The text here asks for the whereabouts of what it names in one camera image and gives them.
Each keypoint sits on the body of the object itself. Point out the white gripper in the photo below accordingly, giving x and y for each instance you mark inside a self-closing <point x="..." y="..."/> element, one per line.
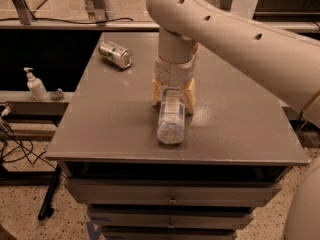
<point x="173" y="72"/>

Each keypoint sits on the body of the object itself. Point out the clear plastic water bottle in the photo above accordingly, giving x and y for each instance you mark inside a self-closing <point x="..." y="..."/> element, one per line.
<point x="171" y="123"/>

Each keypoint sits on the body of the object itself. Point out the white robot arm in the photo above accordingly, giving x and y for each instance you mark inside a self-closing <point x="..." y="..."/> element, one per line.
<point x="284" y="63"/>

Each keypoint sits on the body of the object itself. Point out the white pump dispenser bottle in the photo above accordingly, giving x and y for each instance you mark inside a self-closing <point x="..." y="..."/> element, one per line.
<point x="36" y="86"/>

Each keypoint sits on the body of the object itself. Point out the red apple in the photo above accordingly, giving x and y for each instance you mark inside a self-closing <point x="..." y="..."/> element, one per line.
<point x="195" y="48"/>

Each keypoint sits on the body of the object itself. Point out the silver green soda can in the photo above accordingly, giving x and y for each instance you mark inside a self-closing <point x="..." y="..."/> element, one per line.
<point x="116" y="54"/>

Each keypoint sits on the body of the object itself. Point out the grey drawer cabinet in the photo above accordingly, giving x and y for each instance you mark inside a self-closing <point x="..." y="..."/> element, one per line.
<point x="237" y="146"/>

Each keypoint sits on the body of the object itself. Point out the small crumpled foil object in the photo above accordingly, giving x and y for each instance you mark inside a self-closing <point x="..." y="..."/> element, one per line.
<point x="57" y="94"/>

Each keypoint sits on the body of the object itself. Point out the black metal stand leg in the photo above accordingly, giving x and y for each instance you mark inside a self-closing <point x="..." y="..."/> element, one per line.
<point x="46" y="210"/>

